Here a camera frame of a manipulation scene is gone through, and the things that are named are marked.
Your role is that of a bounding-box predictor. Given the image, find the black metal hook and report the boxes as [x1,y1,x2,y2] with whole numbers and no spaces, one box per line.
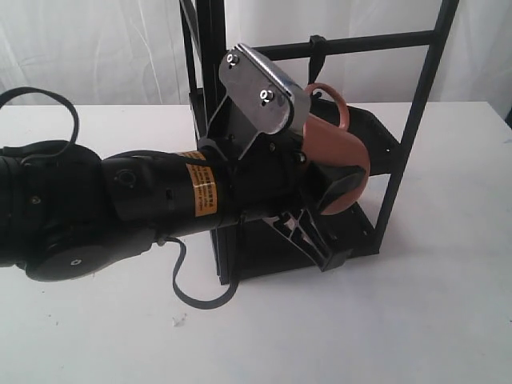
[308,34,327,85]

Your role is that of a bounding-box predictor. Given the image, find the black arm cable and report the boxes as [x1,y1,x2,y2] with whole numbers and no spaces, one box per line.
[0,86,237,310]

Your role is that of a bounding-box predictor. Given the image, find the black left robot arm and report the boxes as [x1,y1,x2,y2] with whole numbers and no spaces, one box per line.
[1,98,370,282]

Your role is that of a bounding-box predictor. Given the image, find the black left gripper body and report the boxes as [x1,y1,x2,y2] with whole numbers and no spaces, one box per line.
[201,98,354,273]

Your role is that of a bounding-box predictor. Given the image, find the black two-tier metal rack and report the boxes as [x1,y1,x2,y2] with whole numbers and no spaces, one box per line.
[179,1,458,285]

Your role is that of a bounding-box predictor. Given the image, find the small clear plastic scrap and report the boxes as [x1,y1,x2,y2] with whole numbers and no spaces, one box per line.
[172,313,187,327]

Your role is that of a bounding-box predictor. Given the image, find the pink ceramic mug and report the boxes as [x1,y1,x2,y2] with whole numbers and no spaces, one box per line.
[302,82,370,215]

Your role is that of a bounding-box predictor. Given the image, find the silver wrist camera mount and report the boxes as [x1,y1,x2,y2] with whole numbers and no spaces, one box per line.
[218,43,310,136]

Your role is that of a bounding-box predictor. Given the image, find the white curtain backdrop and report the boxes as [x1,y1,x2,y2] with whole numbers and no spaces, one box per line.
[0,0,512,107]

